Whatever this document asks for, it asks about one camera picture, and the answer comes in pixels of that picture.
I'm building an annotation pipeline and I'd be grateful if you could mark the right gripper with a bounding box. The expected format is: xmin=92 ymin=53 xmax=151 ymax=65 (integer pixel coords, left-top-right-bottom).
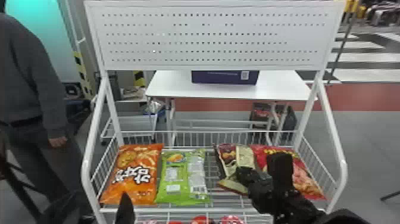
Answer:
xmin=235 ymin=166 xmax=277 ymax=216

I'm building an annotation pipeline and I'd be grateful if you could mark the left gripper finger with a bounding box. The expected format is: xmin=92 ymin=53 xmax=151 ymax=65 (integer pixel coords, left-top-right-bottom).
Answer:
xmin=115 ymin=192 xmax=136 ymax=224

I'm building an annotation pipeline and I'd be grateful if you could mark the brown beige snack packet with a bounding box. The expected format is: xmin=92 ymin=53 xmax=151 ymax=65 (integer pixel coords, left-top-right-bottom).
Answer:
xmin=214 ymin=143 xmax=261 ymax=195

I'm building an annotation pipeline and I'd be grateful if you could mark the orange snack packet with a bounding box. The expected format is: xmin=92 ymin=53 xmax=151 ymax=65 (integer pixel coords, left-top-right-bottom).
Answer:
xmin=99 ymin=143 xmax=164 ymax=206

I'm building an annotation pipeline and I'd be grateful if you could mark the small red snack packet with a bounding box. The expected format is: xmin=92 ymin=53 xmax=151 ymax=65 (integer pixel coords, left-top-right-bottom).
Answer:
xmin=190 ymin=215 xmax=216 ymax=224
xmin=219 ymin=214 xmax=245 ymax=224

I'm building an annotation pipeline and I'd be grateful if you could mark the green snack packet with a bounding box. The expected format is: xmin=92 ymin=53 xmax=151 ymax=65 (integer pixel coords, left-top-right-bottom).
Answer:
xmin=155 ymin=148 xmax=211 ymax=206

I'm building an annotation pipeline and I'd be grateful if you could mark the white side table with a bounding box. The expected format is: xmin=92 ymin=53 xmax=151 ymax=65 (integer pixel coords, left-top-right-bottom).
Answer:
xmin=145 ymin=70 xmax=318 ymax=147

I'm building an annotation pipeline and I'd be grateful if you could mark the dark blue box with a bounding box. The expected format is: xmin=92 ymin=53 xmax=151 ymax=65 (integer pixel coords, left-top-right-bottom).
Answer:
xmin=191 ymin=70 xmax=260 ymax=86

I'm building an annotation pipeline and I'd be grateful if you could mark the person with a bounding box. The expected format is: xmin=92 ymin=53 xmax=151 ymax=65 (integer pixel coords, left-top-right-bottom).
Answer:
xmin=0 ymin=12 xmax=96 ymax=224

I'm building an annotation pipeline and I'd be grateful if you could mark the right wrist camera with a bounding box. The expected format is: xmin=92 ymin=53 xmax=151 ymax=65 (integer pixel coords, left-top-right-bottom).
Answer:
xmin=266 ymin=152 xmax=295 ymax=193

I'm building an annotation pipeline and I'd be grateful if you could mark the white wire rack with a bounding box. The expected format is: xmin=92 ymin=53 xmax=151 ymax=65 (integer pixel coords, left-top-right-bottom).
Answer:
xmin=80 ymin=0 xmax=349 ymax=224

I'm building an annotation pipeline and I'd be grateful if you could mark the yellow black striped post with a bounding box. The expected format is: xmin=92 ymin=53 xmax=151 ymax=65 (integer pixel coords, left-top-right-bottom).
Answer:
xmin=73 ymin=51 xmax=95 ymax=99

